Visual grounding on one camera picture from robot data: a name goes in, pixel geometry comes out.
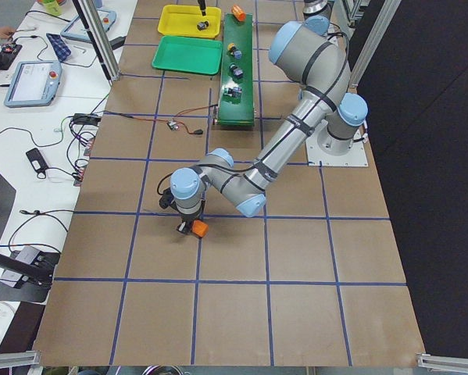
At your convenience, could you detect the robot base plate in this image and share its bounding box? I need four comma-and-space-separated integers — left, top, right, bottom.
305, 120, 369, 167

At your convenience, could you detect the blue teach pendant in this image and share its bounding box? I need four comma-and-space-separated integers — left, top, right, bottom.
4, 60, 63, 108
60, 8, 117, 44

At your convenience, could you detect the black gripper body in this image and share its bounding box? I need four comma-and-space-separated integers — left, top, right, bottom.
159, 187, 205, 234

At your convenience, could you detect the green conveyor belt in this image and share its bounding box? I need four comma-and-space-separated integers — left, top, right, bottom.
216, 13, 255, 127

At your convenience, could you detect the black power adapter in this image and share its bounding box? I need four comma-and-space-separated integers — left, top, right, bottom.
25, 148, 49, 173

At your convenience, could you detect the green plastic tray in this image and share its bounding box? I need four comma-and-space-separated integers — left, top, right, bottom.
152, 36, 223, 76

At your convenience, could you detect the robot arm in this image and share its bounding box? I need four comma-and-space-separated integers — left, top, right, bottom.
197, 0, 328, 18
159, 21, 369, 238

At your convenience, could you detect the small controller circuit board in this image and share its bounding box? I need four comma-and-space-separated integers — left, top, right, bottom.
167, 120, 180, 131

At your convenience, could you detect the green push button switch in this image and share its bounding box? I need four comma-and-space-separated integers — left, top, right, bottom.
223, 86, 242, 100

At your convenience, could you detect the orange cylinder labelled 4680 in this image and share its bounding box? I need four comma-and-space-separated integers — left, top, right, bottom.
231, 5, 246, 22

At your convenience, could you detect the red black wire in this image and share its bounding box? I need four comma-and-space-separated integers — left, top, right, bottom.
100, 102, 220, 137

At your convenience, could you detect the aluminium frame post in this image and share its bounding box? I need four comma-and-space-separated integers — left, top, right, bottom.
73, 0, 120, 82

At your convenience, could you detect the yellow push button switch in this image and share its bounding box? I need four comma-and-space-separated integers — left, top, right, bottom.
227, 43, 242, 59

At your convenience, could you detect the yellow plastic tray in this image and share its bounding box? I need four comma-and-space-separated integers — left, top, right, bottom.
158, 5, 222, 39

